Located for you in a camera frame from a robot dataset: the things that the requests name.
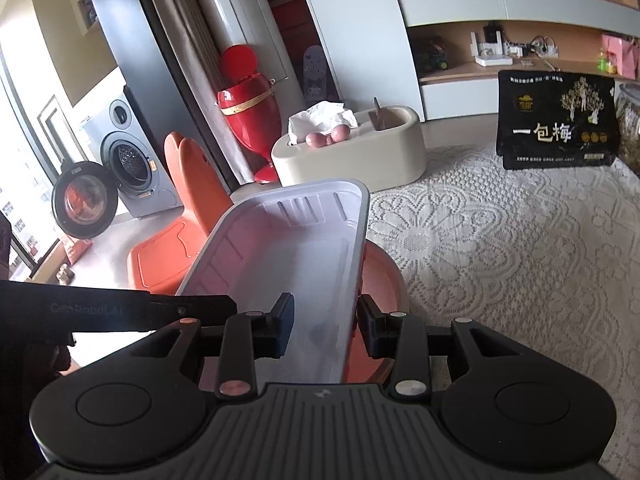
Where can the clear plastic tray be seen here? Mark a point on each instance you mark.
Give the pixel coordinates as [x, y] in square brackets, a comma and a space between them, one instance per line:
[290, 250]

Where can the orange plastic chair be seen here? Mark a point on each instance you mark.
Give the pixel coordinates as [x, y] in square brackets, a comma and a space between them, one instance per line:
[170, 250]

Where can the white tissue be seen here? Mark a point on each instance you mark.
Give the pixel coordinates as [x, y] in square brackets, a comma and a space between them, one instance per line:
[320, 117]

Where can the pink ball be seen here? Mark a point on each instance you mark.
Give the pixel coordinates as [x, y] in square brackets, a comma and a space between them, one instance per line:
[341, 135]
[316, 140]

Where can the orange plate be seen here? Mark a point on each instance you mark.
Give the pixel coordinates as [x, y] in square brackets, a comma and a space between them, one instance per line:
[380, 300]

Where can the red vase with gold band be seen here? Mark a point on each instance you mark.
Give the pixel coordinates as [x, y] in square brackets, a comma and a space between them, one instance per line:
[247, 105]

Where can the black snack bag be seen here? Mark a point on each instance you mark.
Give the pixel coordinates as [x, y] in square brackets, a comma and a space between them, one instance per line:
[550, 135]

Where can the green toy tractor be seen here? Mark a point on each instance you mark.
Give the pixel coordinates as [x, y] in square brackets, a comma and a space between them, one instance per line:
[432, 57]

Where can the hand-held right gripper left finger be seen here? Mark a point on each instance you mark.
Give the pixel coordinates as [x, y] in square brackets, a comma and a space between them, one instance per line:
[285, 322]

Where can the white router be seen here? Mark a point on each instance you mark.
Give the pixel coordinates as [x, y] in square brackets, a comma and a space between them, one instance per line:
[492, 55]

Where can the grey metal blade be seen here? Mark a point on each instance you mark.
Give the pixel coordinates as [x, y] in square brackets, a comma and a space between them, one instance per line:
[381, 117]

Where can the glass jar with dried contents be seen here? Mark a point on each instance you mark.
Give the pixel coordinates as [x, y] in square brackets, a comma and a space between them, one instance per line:
[629, 125]

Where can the green bottles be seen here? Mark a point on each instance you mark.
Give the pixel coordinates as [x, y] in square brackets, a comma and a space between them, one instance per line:
[607, 61]

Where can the patterned skateboard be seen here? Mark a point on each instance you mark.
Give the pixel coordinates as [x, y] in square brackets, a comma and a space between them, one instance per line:
[314, 75]

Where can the cream tissue box holder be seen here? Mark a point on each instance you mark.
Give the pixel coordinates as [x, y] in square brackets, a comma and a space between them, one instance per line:
[360, 160]

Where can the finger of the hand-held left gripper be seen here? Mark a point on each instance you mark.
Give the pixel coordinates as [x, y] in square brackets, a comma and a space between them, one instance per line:
[200, 307]

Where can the grey washing machine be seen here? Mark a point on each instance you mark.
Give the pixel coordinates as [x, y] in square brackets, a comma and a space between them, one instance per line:
[135, 160]

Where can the pink gift bag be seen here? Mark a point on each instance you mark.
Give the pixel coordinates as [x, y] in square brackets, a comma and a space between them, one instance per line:
[622, 57]

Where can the white wall shelf unit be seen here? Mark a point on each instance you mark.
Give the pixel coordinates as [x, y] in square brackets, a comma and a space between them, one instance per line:
[475, 0]

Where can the white lace tablecloth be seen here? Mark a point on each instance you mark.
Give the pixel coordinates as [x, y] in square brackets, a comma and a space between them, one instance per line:
[500, 270]

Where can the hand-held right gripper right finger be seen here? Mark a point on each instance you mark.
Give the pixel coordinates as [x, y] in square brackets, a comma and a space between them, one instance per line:
[363, 322]

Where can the orange cardboard box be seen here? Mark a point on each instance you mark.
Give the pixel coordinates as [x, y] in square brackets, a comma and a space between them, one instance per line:
[75, 251]

